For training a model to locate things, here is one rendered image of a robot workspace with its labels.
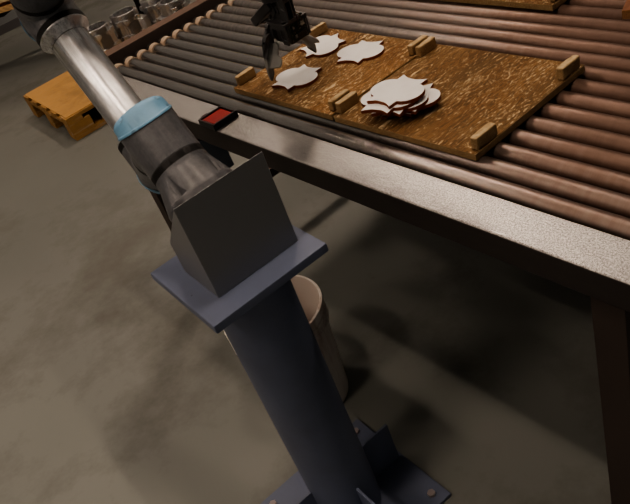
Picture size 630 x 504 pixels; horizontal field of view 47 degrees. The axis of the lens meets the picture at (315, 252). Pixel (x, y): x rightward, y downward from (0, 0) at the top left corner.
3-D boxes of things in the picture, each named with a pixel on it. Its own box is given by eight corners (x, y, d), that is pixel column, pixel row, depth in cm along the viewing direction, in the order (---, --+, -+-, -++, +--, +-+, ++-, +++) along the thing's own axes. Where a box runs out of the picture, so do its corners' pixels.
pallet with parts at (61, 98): (175, 31, 561) (155, -15, 539) (242, 43, 497) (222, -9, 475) (28, 118, 510) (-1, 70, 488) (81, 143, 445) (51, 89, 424)
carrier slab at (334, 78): (333, 121, 166) (331, 114, 165) (235, 93, 195) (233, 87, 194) (435, 48, 179) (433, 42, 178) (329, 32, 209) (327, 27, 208)
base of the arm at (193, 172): (176, 213, 127) (142, 169, 128) (174, 237, 141) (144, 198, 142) (244, 167, 132) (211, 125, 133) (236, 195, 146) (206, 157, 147)
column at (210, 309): (342, 602, 175) (203, 359, 124) (258, 508, 202) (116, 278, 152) (451, 495, 188) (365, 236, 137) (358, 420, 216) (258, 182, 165)
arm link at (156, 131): (147, 171, 130) (102, 113, 131) (154, 193, 143) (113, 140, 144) (201, 133, 133) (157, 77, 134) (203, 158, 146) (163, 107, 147)
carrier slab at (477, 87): (476, 161, 136) (475, 154, 135) (334, 121, 165) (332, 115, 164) (585, 71, 149) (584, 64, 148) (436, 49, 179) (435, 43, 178)
